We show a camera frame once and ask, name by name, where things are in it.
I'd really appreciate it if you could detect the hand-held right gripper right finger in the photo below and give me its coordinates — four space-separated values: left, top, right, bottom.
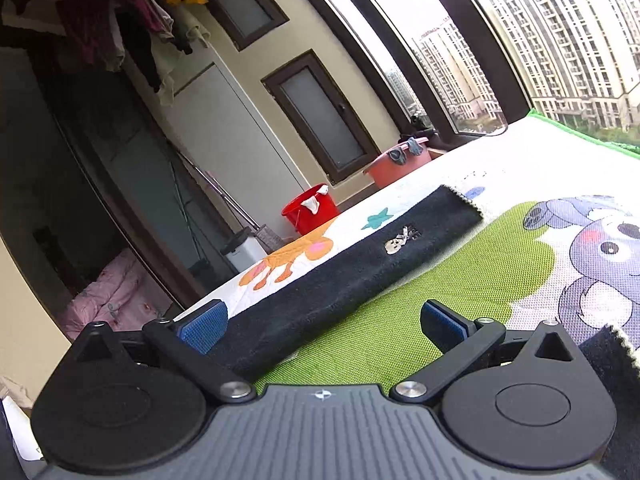
390 300 581 406

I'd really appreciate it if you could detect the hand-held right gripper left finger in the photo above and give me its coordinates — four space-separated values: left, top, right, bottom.
70 300 257 405

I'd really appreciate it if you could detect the black cloth with embroidered patch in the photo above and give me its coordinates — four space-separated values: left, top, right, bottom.
207 185 485 382

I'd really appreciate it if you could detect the cartoon printed play mat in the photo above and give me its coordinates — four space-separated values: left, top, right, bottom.
172 110 640 397

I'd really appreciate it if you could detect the white trash bin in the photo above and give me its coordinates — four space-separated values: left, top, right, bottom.
220 227 269 276

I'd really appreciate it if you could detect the pink quilt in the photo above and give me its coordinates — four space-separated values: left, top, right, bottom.
59 249 174 342

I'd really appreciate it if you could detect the thin dark metal stand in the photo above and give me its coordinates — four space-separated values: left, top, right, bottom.
169 159 213 267

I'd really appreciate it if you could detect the red bucket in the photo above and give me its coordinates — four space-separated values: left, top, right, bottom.
281 184 341 237

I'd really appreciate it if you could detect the salmon plastic basin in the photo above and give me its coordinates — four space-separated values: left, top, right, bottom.
363 136 433 189

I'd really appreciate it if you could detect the glass sliding door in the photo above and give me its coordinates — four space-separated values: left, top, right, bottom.
29 44 237 307

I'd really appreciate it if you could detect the white rag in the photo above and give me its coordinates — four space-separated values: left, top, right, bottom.
299 185 329 212

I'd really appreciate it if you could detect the black fabric piece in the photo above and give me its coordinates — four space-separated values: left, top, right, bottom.
579 325 640 480

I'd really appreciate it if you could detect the small black device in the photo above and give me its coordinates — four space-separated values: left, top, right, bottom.
409 112 437 134

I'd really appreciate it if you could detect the white paper sheet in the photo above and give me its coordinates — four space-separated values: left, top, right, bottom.
0 375 47 462

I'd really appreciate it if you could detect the tall dark-framed frosted window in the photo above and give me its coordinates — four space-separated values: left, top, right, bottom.
260 49 381 185

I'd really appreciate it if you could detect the beige hanging garment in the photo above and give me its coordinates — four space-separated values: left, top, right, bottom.
149 9 212 107

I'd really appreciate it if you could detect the black hanging garment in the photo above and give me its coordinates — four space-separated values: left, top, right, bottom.
114 24 165 94

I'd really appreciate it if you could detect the apartment building cluster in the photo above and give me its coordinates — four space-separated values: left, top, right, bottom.
385 0 640 133

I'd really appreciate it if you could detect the dark red hanging garment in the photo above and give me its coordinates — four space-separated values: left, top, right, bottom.
54 0 167 72

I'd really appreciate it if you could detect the small dark-framed frosted window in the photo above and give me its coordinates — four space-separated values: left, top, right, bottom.
206 0 290 52

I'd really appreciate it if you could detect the mop with metal handle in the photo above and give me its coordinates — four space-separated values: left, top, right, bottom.
170 145 288 256

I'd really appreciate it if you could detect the large dark window frame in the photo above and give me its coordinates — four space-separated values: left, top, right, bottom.
276 0 640 137

